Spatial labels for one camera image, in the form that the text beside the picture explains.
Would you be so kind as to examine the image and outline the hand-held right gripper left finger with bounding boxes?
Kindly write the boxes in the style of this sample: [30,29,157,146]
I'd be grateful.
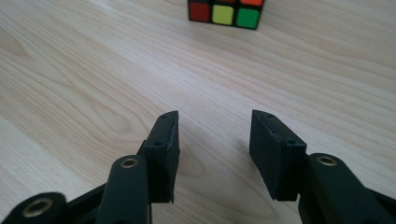
[135,110,181,204]

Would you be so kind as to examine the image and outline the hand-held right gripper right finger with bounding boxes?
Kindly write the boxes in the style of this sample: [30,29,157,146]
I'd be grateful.
[248,109,309,203]

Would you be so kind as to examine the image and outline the multicoloured puzzle cube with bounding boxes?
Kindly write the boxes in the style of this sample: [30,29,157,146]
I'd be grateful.
[187,0,266,31]

